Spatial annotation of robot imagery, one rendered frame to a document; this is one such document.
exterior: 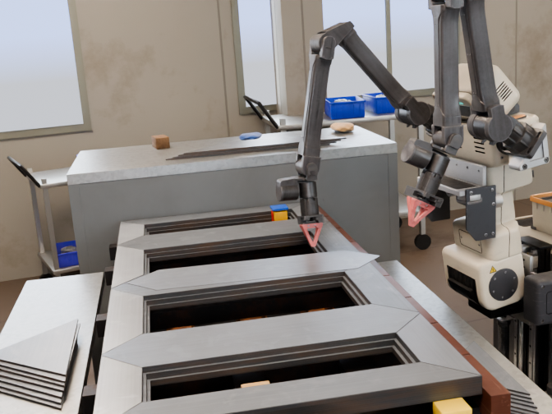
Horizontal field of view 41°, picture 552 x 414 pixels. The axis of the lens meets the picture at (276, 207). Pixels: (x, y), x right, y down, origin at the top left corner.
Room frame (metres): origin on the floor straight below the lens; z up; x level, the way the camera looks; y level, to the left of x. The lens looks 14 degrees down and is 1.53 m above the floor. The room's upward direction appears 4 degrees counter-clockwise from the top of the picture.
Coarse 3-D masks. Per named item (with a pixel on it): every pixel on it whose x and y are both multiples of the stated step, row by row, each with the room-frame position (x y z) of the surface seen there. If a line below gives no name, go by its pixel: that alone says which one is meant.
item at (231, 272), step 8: (216, 264) 2.09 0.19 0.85; (224, 264) 2.08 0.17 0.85; (232, 264) 2.08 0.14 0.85; (240, 264) 2.07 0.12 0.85; (216, 272) 2.02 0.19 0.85; (224, 272) 2.01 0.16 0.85; (232, 272) 2.01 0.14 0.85; (240, 272) 2.00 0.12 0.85; (216, 280) 1.95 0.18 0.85; (224, 280) 1.94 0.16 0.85; (232, 280) 1.94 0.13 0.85; (240, 280) 1.93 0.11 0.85
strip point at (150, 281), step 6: (156, 270) 2.07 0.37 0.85; (144, 276) 2.03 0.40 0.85; (150, 276) 2.02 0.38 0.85; (156, 276) 2.02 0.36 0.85; (132, 282) 1.98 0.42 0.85; (138, 282) 1.98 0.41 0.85; (144, 282) 1.98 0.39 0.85; (150, 282) 1.97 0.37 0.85; (156, 282) 1.97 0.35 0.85; (150, 288) 1.92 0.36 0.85; (156, 288) 1.91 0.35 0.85
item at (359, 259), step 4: (348, 252) 2.11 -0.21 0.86; (352, 252) 2.11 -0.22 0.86; (356, 252) 2.11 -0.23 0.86; (360, 252) 2.11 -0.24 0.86; (352, 256) 2.07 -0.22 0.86; (356, 256) 2.07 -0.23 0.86; (360, 256) 2.07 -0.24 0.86; (364, 256) 2.06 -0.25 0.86; (368, 256) 2.06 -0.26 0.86; (352, 260) 2.03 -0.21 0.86; (356, 260) 2.03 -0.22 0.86; (360, 260) 2.03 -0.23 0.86; (364, 260) 2.03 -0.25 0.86; (368, 260) 2.02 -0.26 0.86; (356, 264) 1.99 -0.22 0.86; (360, 264) 1.99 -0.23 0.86; (364, 264) 1.99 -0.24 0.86
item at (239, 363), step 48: (240, 240) 2.35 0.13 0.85; (288, 240) 2.37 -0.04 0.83; (144, 288) 1.92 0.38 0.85; (192, 288) 1.89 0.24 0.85; (240, 288) 1.90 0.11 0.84; (288, 288) 1.91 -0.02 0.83; (384, 336) 1.51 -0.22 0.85; (144, 384) 1.37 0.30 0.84; (432, 384) 1.27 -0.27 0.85; (480, 384) 1.28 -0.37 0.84
